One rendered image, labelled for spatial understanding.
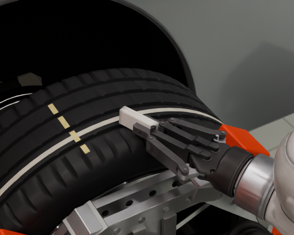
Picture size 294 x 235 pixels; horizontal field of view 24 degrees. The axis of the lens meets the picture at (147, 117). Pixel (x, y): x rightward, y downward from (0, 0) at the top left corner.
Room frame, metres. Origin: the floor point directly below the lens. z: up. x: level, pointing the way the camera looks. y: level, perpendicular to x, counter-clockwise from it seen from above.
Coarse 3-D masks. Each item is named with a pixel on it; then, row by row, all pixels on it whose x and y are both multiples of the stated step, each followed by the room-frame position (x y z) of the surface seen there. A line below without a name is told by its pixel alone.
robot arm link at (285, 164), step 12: (288, 144) 0.59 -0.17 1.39; (276, 156) 0.60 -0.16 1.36; (288, 156) 0.57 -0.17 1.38; (276, 168) 0.59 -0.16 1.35; (288, 168) 0.56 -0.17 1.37; (276, 180) 0.59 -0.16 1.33; (288, 180) 0.56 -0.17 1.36; (276, 192) 0.60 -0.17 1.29; (288, 192) 0.56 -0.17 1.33; (288, 204) 0.56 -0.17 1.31; (288, 216) 0.58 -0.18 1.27
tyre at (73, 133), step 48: (48, 96) 0.95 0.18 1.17; (96, 96) 0.94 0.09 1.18; (144, 96) 0.95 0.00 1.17; (192, 96) 1.05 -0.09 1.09; (0, 144) 0.86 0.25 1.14; (48, 144) 0.84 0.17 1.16; (96, 144) 0.81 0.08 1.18; (144, 144) 0.82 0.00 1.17; (48, 192) 0.74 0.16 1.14; (96, 192) 0.77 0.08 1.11
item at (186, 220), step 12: (132, 180) 0.81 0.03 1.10; (108, 192) 0.78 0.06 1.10; (204, 204) 0.91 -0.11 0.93; (180, 216) 0.89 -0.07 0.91; (192, 216) 0.90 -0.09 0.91; (204, 216) 0.99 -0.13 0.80; (216, 216) 0.96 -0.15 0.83; (228, 216) 0.93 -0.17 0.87; (180, 228) 1.02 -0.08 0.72; (192, 228) 1.00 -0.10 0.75; (204, 228) 0.98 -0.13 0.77; (216, 228) 0.95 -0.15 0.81; (228, 228) 0.93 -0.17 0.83
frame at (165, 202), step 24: (120, 192) 0.76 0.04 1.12; (144, 192) 0.77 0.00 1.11; (168, 192) 0.76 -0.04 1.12; (192, 192) 0.77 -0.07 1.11; (216, 192) 0.79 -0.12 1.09; (72, 216) 0.72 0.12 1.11; (96, 216) 0.71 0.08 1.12; (120, 216) 0.71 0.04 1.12; (144, 216) 0.72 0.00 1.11; (240, 216) 0.89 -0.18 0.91
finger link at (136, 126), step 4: (136, 124) 0.84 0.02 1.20; (140, 124) 0.84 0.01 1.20; (136, 128) 0.83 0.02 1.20; (140, 128) 0.83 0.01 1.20; (144, 128) 0.83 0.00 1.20; (148, 128) 0.83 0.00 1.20; (136, 132) 0.83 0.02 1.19; (140, 132) 0.83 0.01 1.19; (144, 132) 0.82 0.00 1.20; (148, 132) 0.82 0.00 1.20; (140, 136) 0.82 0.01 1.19; (144, 136) 0.82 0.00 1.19; (148, 144) 0.79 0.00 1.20; (148, 148) 0.79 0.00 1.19
